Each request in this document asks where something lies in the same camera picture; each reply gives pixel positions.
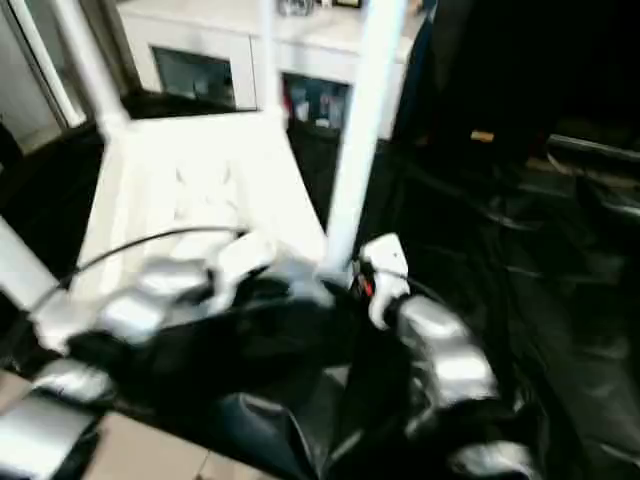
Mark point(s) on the white plastic table top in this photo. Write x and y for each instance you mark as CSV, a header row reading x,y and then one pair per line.
x,y
200,165

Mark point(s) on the white plastic table leg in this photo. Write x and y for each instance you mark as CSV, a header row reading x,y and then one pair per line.
x,y
25,260
360,125
272,60
90,65

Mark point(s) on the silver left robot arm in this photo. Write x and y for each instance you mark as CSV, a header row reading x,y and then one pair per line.
x,y
135,305

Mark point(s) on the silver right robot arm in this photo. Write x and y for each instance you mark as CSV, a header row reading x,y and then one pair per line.
x,y
450,350

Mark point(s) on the black plastic mat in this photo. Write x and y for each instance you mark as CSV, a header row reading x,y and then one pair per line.
x,y
525,275

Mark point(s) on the black speaker box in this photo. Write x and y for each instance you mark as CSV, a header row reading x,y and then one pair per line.
x,y
475,65

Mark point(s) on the black television edge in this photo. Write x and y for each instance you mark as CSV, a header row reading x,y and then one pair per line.
x,y
595,147

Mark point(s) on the white glass-door cabinet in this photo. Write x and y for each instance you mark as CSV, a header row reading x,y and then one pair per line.
x,y
200,30

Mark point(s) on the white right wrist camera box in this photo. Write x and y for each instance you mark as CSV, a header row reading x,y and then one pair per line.
x,y
387,255

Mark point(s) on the white door frame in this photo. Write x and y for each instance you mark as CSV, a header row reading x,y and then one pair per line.
x,y
47,65

